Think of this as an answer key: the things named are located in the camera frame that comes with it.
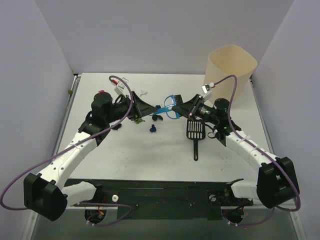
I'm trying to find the green paper scrap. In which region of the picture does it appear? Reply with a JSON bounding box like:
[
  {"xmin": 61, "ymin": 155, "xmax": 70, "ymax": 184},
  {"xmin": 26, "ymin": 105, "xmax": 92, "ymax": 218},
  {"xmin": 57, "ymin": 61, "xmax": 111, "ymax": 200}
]
[{"xmin": 134, "ymin": 118, "xmax": 145, "ymax": 124}]

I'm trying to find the blue hand brush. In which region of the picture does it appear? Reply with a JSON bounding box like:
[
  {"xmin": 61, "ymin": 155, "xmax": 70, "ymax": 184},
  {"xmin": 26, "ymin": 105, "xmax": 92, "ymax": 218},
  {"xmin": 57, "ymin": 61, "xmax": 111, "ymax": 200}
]
[{"xmin": 154, "ymin": 95, "xmax": 183, "ymax": 120}]

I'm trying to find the white paper scrap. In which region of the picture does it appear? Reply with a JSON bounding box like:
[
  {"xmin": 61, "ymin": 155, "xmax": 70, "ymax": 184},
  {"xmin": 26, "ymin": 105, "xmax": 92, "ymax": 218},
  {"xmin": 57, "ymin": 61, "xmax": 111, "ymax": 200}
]
[{"xmin": 139, "ymin": 90, "xmax": 148, "ymax": 97}]

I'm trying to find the black paper scrap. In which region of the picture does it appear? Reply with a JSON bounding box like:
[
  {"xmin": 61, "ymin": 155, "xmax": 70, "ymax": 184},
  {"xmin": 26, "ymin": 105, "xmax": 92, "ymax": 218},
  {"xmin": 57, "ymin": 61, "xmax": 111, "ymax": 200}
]
[
  {"xmin": 113, "ymin": 123, "xmax": 122, "ymax": 131},
  {"xmin": 151, "ymin": 114, "xmax": 163, "ymax": 122}
]

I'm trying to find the black slotted scoop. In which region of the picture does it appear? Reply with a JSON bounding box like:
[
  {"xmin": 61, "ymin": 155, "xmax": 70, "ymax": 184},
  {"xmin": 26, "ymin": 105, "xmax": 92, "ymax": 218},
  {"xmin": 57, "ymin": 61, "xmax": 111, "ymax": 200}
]
[{"xmin": 186, "ymin": 119, "xmax": 206, "ymax": 161}]

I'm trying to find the blue paper scrap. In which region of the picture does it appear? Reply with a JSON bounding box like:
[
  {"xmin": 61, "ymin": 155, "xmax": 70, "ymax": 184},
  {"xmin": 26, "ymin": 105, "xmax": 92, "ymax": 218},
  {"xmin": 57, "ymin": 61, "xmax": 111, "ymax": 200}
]
[{"xmin": 149, "ymin": 124, "xmax": 157, "ymax": 133}]

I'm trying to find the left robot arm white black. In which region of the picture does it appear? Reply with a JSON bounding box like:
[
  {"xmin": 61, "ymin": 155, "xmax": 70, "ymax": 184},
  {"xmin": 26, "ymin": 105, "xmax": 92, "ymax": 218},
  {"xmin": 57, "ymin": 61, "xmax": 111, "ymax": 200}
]
[{"xmin": 23, "ymin": 91, "xmax": 157, "ymax": 221}]

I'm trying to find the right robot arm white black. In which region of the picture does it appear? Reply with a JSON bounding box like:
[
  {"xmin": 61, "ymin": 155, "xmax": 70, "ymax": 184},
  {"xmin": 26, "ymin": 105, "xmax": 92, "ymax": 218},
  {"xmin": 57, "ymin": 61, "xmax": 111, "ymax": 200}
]
[{"xmin": 172, "ymin": 94, "xmax": 300, "ymax": 209}]

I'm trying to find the cream plastic waste bin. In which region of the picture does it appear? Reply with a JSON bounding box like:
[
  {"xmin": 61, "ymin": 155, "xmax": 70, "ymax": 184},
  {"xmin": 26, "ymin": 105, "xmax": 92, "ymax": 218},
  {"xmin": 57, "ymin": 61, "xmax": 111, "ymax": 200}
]
[{"xmin": 204, "ymin": 44, "xmax": 258, "ymax": 102}]

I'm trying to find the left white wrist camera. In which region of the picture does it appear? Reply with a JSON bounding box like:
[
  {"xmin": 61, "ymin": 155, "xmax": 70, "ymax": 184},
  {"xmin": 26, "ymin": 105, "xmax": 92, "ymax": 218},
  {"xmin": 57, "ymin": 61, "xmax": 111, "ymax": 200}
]
[{"xmin": 111, "ymin": 78, "xmax": 126, "ymax": 96}]

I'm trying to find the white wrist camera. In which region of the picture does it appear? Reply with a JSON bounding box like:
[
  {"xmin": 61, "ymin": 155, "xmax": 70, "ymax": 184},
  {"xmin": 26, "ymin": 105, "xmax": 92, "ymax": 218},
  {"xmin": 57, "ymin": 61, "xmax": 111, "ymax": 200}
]
[
  {"xmin": 201, "ymin": 82, "xmax": 215, "ymax": 102},
  {"xmin": 111, "ymin": 78, "xmax": 126, "ymax": 96}
]

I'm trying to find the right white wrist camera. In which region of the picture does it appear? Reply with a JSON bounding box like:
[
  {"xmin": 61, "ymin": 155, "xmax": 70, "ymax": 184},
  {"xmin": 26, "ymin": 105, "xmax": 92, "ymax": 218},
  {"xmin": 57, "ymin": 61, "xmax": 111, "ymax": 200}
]
[{"xmin": 201, "ymin": 82, "xmax": 215, "ymax": 102}]

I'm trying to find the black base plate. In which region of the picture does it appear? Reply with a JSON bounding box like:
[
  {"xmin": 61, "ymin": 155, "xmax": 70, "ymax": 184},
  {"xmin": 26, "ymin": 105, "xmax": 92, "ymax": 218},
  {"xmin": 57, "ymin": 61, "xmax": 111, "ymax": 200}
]
[{"xmin": 43, "ymin": 178, "xmax": 256, "ymax": 222}]

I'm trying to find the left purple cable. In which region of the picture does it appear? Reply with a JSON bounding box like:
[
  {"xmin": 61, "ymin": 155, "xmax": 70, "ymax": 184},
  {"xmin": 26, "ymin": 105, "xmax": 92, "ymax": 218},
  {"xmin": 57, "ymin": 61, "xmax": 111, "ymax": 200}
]
[{"xmin": 0, "ymin": 74, "xmax": 135, "ymax": 227}]

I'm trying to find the aluminium frame rail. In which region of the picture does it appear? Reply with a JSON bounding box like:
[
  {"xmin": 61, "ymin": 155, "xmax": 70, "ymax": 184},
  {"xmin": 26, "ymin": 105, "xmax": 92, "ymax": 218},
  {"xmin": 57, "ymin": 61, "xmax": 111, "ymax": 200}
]
[{"xmin": 71, "ymin": 202, "xmax": 119, "ymax": 207}]

